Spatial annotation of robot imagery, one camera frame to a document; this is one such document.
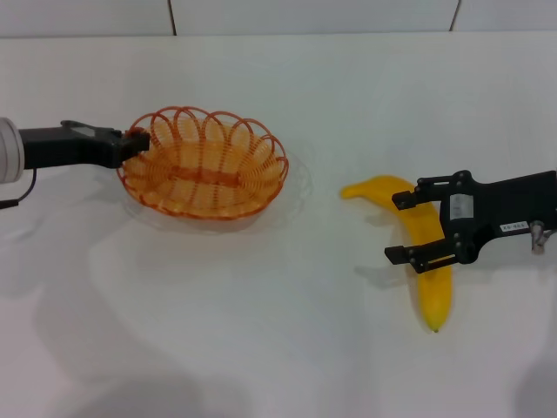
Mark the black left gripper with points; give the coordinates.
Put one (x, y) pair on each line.
(69, 148)

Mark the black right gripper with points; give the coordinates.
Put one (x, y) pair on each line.
(505, 204)

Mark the yellow banana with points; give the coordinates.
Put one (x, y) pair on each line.
(431, 300)

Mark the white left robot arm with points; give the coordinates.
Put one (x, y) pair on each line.
(8, 150)

